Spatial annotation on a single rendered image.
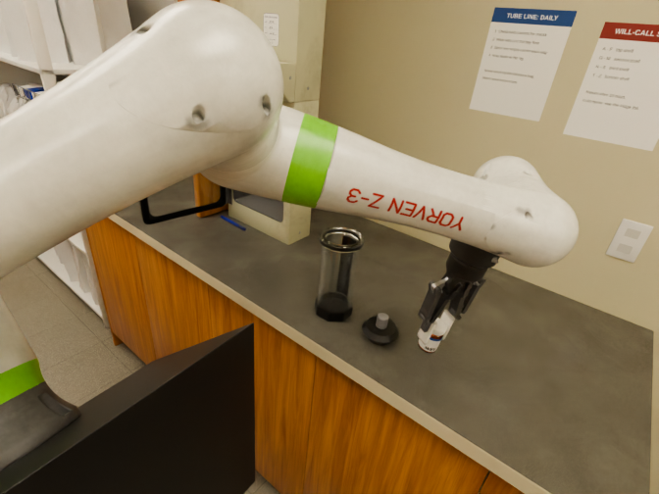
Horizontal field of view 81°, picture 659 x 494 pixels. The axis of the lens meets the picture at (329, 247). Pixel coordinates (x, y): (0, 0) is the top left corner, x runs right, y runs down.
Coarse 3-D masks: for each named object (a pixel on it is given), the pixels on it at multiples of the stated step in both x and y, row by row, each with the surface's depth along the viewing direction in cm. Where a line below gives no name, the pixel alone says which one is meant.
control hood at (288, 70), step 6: (282, 66) 101; (288, 66) 103; (294, 66) 105; (282, 72) 102; (288, 72) 104; (294, 72) 105; (288, 78) 105; (294, 78) 106; (288, 84) 105; (294, 84) 107; (288, 90) 106; (288, 96) 107; (288, 102) 108
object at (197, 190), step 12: (192, 180) 130; (204, 180) 134; (168, 192) 126; (180, 192) 129; (192, 192) 132; (204, 192) 135; (216, 192) 139; (156, 204) 125; (168, 204) 128; (180, 204) 131; (192, 204) 134; (204, 204) 137; (156, 216) 126
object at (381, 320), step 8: (368, 320) 96; (376, 320) 96; (384, 320) 92; (368, 328) 93; (376, 328) 93; (384, 328) 93; (392, 328) 94; (368, 336) 92; (376, 336) 91; (384, 336) 91; (392, 336) 92; (384, 344) 93
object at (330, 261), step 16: (336, 240) 98; (352, 240) 96; (336, 256) 90; (352, 256) 91; (320, 272) 96; (336, 272) 92; (352, 272) 94; (320, 288) 98; (336, 288) 94; (352, 288) 97; (320, 304) 99; (336, 304) 97
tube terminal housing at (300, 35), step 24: (240, 0) 109; (264, 0) 104; (288, 0) 100; (312, 0) 101; (288, 24) 102; (312, 24) 104; (288, 48) 105; (312, 48) 107; (312, 72) 111; (312, 96) 115; (240, 216) 144; (264, 216) 135; (288, 216) 127; (288, 240) 132
